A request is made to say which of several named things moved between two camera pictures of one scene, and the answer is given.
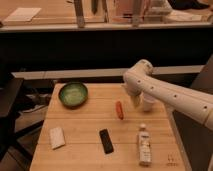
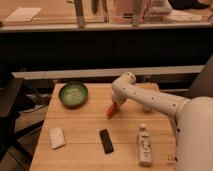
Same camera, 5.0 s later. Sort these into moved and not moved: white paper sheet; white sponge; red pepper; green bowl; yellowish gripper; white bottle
Moved: red pepper; yellowish gripper
Not moved: white bottle; white sponge; white paper sheet; green bowl
